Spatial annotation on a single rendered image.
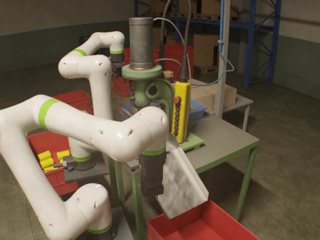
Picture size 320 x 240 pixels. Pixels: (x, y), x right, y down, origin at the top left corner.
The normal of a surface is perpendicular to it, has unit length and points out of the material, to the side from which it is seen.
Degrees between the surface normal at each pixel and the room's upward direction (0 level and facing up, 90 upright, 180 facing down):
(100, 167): 0
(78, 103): 90
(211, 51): 90
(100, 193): 17
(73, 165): 81
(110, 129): 31
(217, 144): 0
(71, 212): 22
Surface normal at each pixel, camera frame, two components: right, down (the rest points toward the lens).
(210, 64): 0.53, 0.37
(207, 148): 0.00, -0.90
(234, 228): -0.83, 0.24
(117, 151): -0.15, 0.32
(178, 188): 0.26, -0.60
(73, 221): 0.68, -0.34
